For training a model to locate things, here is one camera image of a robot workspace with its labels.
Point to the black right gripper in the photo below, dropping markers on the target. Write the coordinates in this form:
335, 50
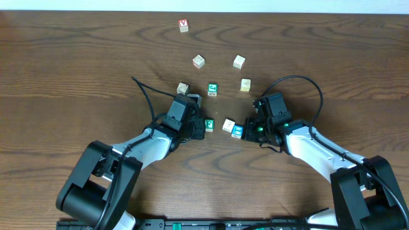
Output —
248, 133

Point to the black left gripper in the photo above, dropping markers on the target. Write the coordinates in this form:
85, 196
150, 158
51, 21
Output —
202, 135

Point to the green F wooden block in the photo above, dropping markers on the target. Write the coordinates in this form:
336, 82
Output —
209, 125

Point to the blue E wooden block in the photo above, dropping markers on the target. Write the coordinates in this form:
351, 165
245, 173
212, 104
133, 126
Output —
237, 131

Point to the wooden block green trim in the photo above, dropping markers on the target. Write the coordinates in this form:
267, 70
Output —
228, 125

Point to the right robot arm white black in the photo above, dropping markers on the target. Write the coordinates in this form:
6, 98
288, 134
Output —
365, 191

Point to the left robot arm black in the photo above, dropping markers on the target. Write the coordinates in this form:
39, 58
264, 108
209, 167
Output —
98, 189

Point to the wooden block left middle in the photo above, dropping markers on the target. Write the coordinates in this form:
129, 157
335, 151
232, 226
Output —
183, 88

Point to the green J wooden block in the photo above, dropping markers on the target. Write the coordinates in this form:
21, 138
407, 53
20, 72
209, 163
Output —
212, 89

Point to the wooden block yellow side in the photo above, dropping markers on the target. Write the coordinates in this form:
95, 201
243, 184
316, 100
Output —
245, 85

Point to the wooden block red side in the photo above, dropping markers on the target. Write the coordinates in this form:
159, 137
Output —
198, 61

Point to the plain wooden block upper right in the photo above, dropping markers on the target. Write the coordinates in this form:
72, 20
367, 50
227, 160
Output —
238, 62

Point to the red V wooden block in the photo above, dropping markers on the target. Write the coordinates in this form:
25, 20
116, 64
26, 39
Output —
183, 25

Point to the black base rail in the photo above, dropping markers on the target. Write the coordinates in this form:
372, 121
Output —
161, 224

